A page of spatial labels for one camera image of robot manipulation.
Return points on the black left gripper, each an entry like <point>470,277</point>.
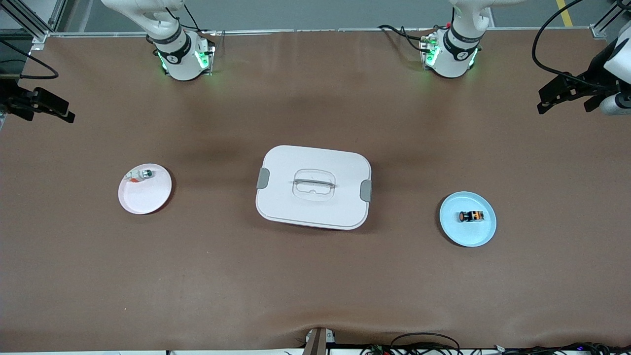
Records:
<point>593,79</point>

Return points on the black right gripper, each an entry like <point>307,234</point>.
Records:
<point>11,96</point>

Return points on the orange black push-button switch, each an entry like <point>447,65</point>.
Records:
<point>475,216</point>

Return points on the white lidded storage box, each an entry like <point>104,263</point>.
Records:
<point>315,209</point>

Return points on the pink round plate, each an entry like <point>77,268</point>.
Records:
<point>143,202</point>

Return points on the light blue round plate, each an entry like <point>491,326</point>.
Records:
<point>468,236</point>

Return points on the brown table mat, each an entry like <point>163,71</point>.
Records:
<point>315,286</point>

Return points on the aluminium frame profile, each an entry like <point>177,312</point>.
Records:
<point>606,22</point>
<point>29,22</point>

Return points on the green white push-button switch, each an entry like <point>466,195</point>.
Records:
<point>146,173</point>

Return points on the brown camera mount post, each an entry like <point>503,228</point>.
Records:
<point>318,342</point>

